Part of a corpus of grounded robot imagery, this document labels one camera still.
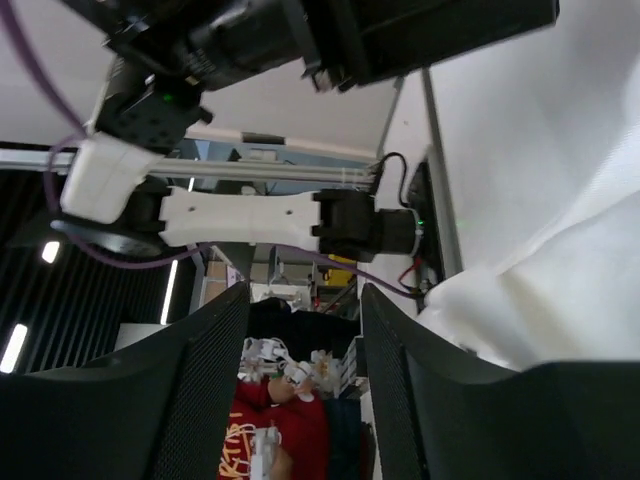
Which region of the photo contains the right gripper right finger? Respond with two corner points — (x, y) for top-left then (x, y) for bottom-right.
(361, 285), (639, 479)

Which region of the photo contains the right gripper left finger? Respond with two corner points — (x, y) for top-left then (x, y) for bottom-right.
(1, 283), (250, 479)

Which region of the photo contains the white skirt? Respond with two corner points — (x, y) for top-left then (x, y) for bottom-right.
(418, 1), (639, 370)

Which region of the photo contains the person in red shirt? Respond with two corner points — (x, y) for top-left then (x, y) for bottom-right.
(217, 338), (367, 479)

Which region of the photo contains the aluminium frame rail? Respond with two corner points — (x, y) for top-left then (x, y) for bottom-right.
(1, 149), (374, 187)

